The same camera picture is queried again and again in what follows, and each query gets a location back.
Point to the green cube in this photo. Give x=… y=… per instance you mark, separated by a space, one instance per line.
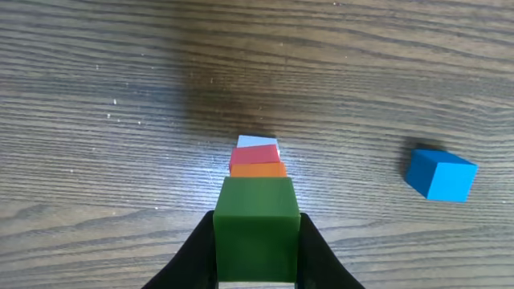
x=257 y=229

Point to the orange cube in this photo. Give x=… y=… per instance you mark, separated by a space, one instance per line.
x=259 y=170

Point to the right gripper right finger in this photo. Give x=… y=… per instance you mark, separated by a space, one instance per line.
x=317 y=265

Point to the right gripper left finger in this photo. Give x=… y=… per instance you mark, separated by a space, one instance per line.
x=197 y=261

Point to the blue cube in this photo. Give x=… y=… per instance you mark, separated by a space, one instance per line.
x=441 y=178

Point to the white cube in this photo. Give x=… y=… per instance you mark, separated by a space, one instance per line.
x=255 y=141

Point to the red cube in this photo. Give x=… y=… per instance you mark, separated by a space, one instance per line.
x=254 y=154

